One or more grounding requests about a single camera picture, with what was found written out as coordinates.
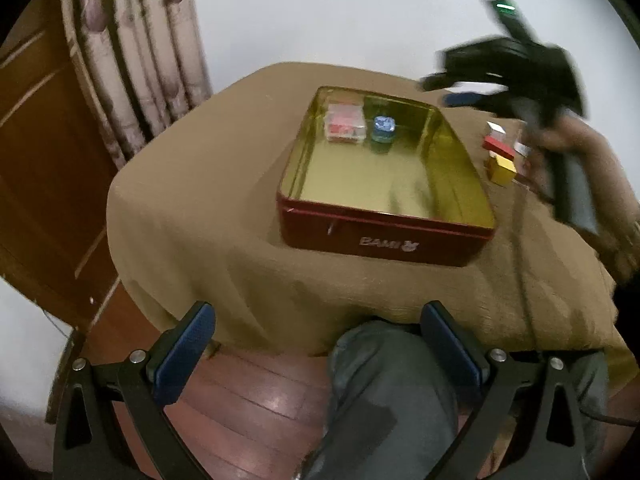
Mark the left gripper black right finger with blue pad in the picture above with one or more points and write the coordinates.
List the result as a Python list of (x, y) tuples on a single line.
[(536, 391)]

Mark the patterned curtain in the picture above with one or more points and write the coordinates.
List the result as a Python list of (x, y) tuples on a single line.
[(139, 64)]

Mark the person right hand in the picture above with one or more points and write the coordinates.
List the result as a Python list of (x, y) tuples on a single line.
[(616, 205)]

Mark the grey trouser leg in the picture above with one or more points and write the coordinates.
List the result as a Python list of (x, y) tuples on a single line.
[(393, 412)]

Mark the brown tablecloth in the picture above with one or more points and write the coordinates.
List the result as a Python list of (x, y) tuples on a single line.
[(193, 217)]

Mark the red rectangular block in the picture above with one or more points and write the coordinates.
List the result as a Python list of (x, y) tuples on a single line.
[(498, 147)]

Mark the clear box red contents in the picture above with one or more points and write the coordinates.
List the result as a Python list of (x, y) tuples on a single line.
[(344, 122)]

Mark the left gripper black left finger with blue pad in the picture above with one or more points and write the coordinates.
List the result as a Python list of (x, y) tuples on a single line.
[(89, 442)]

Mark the white cube block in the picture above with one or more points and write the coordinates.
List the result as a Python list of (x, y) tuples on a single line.
[(495, 130)]

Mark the red gold tin box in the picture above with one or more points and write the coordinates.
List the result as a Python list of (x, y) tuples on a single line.
[(418, 199)]

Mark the brown wooden door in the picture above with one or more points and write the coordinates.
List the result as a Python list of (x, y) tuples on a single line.
[(55, 174)]

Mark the yellow block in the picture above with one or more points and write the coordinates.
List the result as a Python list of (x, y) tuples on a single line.
[(500, 170)]

